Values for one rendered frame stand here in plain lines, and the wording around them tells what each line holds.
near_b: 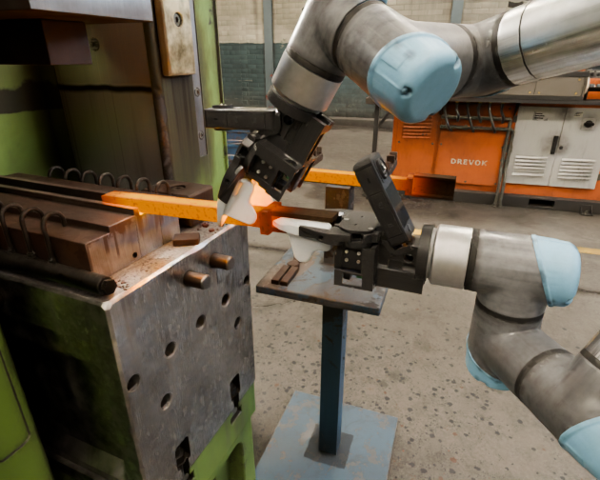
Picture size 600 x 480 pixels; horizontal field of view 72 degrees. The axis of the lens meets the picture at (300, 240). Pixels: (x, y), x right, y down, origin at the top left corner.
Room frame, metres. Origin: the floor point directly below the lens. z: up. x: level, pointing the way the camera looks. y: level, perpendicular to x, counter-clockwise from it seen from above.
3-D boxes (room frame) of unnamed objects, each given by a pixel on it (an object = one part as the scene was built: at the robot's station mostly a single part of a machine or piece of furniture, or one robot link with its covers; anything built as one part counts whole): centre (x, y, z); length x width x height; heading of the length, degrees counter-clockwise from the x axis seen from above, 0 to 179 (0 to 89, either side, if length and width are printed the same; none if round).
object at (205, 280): (0.62, 0.18, 0.87); 0.04 x 0.03 x 0.03; 67
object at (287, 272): (1.15, -0.05, 0.73); 0.60 x 0.04 x 0.01; 161
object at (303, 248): (0.51, 0.00, 0.99); 0.09 x 0.03 x 0.06; 70
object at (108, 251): (0.71, 0.46, 0.96); 0.42 x 0.20 x 0.09; 67
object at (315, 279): (1.00, -0.10, 0.71); 0.40 x 0.30 x 0.02; 160
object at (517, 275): (0.43, -0.25, 1.00); 0.11 x 0.08 x 0.09; 67
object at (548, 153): (4.01, -1.73, 0.65); 2.10 x 1.12 x 1.30; 73
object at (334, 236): (0.49, -0.04, 1.01); 0.09 x 0.05 x 0.02; 70
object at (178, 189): (0.81, 0.25, 0.95); 0.12 x 0.08 x 0.06; 67
